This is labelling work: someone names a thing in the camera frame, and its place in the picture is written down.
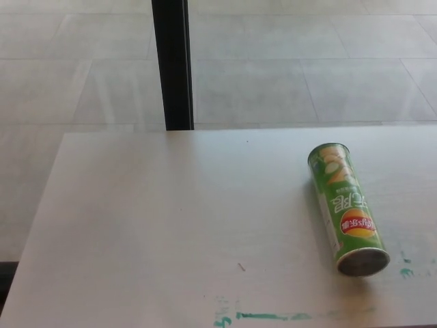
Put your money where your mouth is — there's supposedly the green chips can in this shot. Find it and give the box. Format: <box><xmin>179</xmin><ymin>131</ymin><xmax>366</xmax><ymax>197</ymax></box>
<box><xmin>307</xmin><ymin>142</ymin><xmax>391</xmax><ymax>277</ymax></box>

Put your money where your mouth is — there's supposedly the black vertical frame post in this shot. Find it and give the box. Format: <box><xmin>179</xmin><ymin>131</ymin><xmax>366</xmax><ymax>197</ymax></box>
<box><xmin>151</xmin><ymin>0</ymin><xmax>196</xmax><ymax>132</ymax></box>

